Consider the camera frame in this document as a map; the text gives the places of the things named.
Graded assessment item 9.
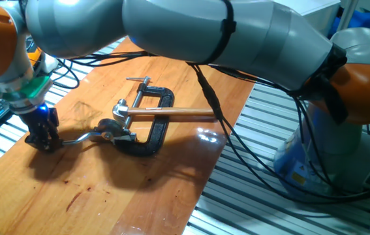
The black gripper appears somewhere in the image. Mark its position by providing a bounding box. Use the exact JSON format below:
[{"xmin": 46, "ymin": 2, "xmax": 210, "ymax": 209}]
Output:
[{"xmin": 20, "ymin": 106, "xmax": 64, "ymax": 153}]

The round metal lever mechanism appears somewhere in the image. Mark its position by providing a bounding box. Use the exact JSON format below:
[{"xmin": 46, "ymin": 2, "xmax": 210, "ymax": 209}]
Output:
[{"xmin": 89, "ymin": 118, "xmax": 137, "ymax": 144}]

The white rounded object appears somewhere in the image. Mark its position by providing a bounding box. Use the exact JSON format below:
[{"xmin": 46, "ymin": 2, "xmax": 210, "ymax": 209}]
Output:
[{"xmin": 40, "ymin": 52, "xmax": 60, "ymax": 75}]

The black cast iron C-clamp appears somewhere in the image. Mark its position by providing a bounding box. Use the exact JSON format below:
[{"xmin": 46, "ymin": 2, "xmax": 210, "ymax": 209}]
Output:
[{"xmin": 116, "ymin": 76, "xmax": 175, "ymax": 157}]

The white drawer box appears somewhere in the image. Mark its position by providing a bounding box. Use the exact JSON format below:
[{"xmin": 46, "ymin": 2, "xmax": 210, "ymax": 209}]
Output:
[{"xmin": 279, "ymin": 0, "xmax": 341, "ymax": 27}]

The blue plastic bag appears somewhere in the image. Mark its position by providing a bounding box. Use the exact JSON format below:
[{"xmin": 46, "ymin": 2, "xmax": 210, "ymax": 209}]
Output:
[{"xmin": 330, "ymin": 9, "xmax": 370, "ymax": 45}]

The green camera mount plate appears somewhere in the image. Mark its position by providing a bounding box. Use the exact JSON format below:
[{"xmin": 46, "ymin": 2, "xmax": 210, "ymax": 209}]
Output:
[{"xmin": 0, "ymin": 75, "xmax": 54, "ymax": 101}]

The hammer with wooden handle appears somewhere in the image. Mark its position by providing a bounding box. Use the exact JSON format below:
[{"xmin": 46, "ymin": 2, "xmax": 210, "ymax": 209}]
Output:
[{"xmin": 112, "ymin": 99, "xmax": 216, "ymax": 122}]

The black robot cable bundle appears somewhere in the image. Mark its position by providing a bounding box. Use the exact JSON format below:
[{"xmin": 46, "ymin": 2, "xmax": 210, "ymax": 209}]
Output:
[{"xmin": 50, "ymin": 48, "xmax": 370, "ymax": 203}]

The aluminium frame post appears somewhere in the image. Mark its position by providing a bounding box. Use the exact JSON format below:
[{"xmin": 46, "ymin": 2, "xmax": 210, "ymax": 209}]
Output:
[{"xmin": 336, "ymin": 0, "xmax": 360, "ymax": 32}]

